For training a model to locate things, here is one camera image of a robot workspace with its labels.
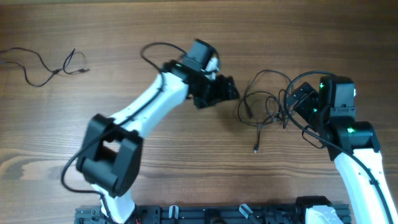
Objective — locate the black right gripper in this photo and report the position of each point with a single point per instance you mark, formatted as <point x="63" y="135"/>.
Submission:
<point x="311" y="97"/>

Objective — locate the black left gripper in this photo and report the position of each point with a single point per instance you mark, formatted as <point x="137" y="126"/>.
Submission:
<point x="220" y="94"/>

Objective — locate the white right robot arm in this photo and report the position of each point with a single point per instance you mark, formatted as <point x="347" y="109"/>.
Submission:
<point x="352" y="145"/>

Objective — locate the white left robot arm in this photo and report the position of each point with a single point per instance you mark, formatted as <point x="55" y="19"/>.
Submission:
<point x="110" y="156"/>

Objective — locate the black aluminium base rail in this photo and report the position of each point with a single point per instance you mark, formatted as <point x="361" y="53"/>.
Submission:
<point x="281" y="213"/>

